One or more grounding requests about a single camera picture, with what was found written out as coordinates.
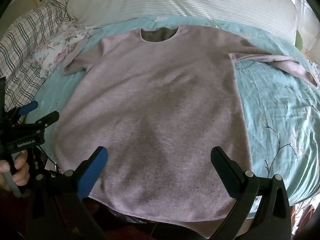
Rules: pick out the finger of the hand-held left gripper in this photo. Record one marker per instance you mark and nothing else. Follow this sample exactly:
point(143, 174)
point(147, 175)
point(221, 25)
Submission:
point(48, 119)
point(29, 106)

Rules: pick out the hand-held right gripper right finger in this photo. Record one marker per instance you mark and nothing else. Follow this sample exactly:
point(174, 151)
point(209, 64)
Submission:
point(226, 177)

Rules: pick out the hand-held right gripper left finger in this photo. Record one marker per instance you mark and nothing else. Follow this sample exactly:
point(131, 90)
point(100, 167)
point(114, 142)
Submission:
point(93, 170)

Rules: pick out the pink knit sweater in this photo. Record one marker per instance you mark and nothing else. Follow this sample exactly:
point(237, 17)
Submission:
point(155, 105)

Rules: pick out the person's left hand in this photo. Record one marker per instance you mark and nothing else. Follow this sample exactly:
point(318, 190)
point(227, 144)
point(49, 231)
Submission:
point(21, 170)

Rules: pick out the plaid cloth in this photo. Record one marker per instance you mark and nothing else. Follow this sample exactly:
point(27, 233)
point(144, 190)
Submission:
point(25, 45)

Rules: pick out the white floral cloth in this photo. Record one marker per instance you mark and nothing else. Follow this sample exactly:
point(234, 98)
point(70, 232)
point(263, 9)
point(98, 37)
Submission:
point(60, 47)

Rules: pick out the teal floral bed sheet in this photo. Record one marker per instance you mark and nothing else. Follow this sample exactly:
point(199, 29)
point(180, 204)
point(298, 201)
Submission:
point(275, 110)

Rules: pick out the white striped blanket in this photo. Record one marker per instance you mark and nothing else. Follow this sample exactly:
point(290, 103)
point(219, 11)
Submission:
point(175, 0)

